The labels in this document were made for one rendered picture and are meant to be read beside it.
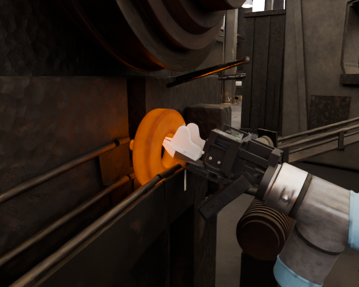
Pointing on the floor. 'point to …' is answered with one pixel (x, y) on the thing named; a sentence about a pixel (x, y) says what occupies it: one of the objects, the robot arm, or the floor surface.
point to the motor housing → (261, 243)
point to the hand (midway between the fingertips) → (165, 144)
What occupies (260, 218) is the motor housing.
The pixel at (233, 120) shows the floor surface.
